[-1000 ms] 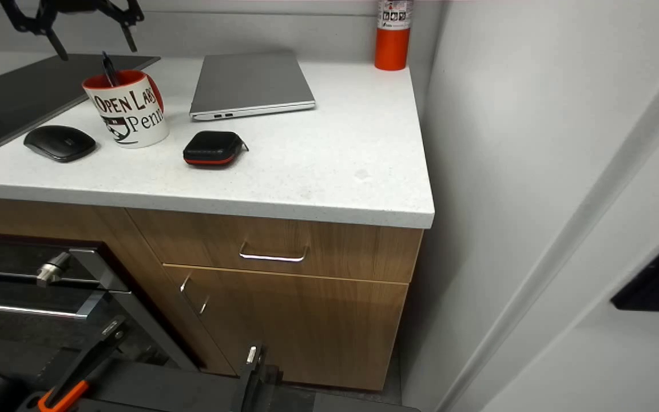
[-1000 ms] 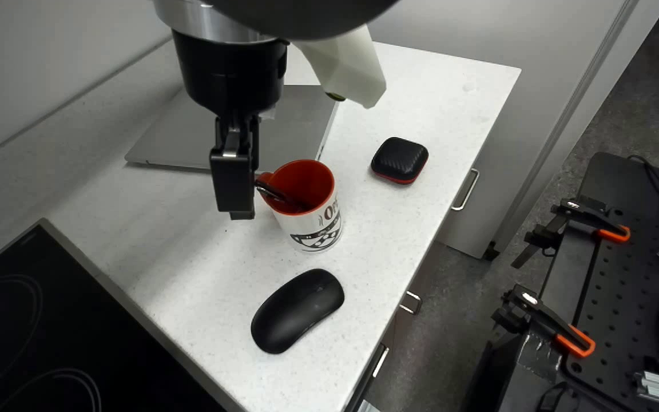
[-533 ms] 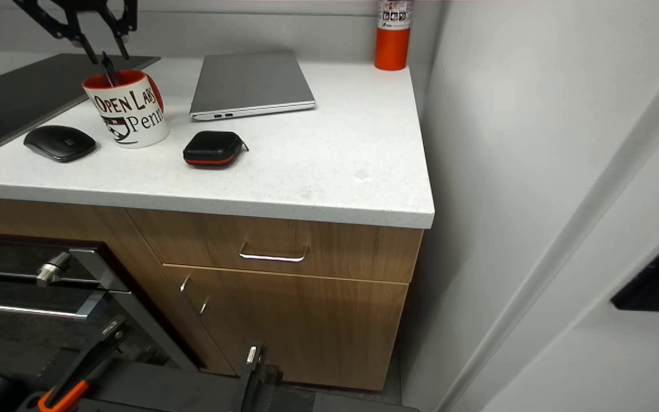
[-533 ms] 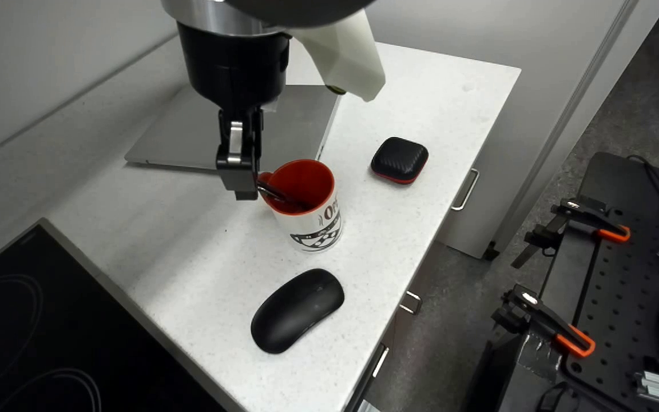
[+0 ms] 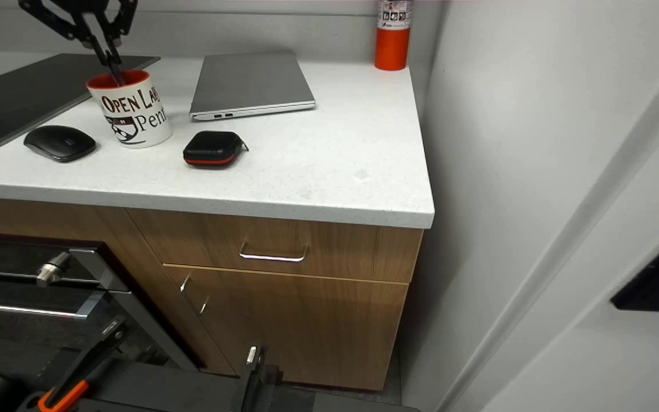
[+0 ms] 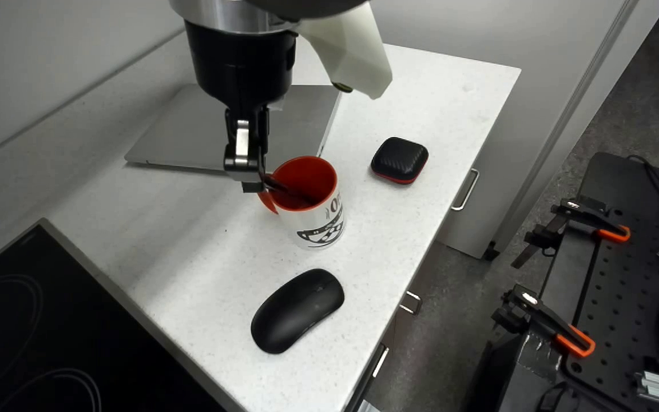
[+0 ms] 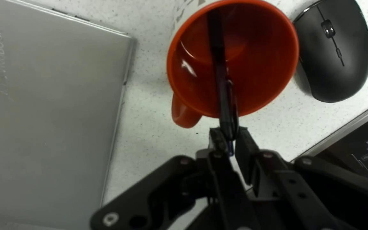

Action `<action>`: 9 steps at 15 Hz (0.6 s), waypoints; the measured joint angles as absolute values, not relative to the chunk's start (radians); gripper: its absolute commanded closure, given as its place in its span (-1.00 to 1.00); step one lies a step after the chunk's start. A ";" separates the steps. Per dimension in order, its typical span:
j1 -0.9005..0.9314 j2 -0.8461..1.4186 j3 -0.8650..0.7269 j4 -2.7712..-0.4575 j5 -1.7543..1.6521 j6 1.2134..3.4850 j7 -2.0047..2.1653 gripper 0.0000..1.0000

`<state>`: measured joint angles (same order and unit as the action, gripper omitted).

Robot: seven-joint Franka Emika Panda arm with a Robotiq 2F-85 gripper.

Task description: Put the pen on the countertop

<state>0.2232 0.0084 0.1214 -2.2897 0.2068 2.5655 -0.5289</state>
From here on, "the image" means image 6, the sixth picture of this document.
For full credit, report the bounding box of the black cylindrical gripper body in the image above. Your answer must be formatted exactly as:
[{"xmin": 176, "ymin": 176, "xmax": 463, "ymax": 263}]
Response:
[{"xmin": 183, "ymin": 18, "xmax": 300, "ymax": 113}]

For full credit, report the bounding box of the grey closed laptop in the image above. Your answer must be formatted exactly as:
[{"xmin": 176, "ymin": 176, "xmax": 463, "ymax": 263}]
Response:
[{"xmin": 124, "ymin": 80, "xmax": 344, "ymax": 176}]

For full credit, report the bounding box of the white mug orange inside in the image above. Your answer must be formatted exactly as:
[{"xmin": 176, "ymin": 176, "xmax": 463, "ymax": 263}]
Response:
[{"xmin": 255, "ymin": 154, "xmax": 344, "ymax": 249}]

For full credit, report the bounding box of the black case red trim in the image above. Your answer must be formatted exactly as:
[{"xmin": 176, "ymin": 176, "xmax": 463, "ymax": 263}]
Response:
[{"xmin": 367, "ymin": 135, "xmax": 429, "ymax": 189}]

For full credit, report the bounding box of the black computer mouse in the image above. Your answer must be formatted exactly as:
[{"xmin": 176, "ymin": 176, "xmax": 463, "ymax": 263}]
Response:
[{"xmin": 249, "ymin": 266, "xmax": 348, "ymax": 357}]

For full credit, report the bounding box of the white cabinet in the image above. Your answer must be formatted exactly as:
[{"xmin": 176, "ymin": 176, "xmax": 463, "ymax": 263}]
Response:
[{"xmin": 435, "ymin": 0, "xmax": 659, "ymax": 262}]

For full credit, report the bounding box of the black induction cooktop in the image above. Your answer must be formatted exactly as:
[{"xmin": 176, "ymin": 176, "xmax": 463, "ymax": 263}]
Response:
[{"xmin": 0, "ymin": 219, "xmax": 229, "ymax": 412}]

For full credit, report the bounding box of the black perforated mounting board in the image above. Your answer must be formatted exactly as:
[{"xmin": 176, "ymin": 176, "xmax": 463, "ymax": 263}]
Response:
[{"xmin": 486, "ymin": 152, "xmax": 659, "ymax": 412}]

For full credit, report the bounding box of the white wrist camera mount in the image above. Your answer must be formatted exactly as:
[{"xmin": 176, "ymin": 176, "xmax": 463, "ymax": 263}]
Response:
[{"xmin": 294, "ymin": 7, "xmax": 396, "ymax": 104}]

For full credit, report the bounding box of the silver drawer handle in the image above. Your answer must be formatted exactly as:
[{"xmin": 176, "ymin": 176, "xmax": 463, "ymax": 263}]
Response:
[
  {"xmin": 367, "ymin": 347, "xmax": 390, "ymax": 380},
  {"xmin": 396, "ymin": 290, "xmax": 422, "ymax": 317},
  {"xmin": 449, "ymin": 167, "xmax": 482, "ymax": 215}
]

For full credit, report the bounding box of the black clamp orange handle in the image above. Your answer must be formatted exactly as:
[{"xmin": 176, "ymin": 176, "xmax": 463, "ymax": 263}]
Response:
[
  {"xmin": 510, "ymin": 197, "xmax": 634, "ymax": 270},
  {"xmin": 492, "ymin": 285, "xmax": 598, "ymax": 363}
]

